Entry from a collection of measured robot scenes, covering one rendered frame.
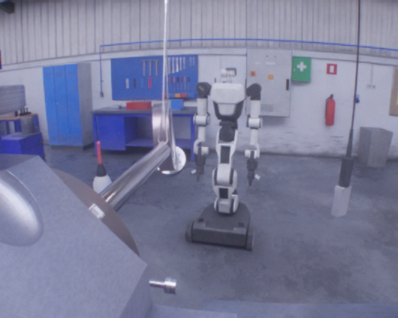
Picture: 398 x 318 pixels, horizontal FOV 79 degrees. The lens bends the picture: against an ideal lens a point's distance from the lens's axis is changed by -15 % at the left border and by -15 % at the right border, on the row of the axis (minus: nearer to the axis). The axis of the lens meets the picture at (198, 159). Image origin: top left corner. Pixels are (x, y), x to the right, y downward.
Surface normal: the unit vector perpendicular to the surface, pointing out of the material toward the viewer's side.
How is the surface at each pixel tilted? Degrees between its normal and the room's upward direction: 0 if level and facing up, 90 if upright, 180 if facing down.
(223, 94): 90
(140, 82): 90
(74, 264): 45
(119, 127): 90
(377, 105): 90
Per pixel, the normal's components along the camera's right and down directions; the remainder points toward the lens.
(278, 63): -0.18, 0.28
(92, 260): 0.70, -0.65
